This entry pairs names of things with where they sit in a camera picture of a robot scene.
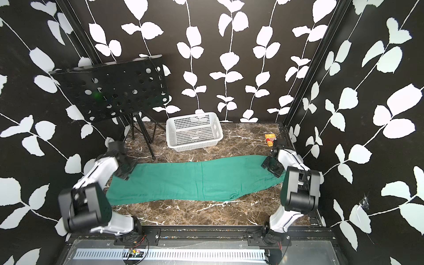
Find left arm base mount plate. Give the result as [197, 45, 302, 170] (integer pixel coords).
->
[114, 226, 161, 248]

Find white slotted cable duct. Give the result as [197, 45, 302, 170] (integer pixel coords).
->
[72, 248, 267, 262]

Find white plastic basket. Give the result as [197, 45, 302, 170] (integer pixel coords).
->
[166, 112, 224, 152]

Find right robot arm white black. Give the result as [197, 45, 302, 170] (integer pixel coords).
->
[262, 144, 321, 235]

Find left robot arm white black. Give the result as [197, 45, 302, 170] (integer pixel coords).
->
[58, 141, 142, 236]

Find small green circuit board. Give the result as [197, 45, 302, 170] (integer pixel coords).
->
[123, 248, 145, 260]

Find black perforated music stand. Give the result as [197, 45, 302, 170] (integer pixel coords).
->
[49, 55, 170, 151]

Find yellow red small box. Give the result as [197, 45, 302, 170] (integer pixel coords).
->
[265, 133, 277, 147]

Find green long pants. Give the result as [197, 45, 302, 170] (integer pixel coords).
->
[106, 155, 284, 205]

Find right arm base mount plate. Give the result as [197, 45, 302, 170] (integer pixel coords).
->
[244, 226, 291, 248]

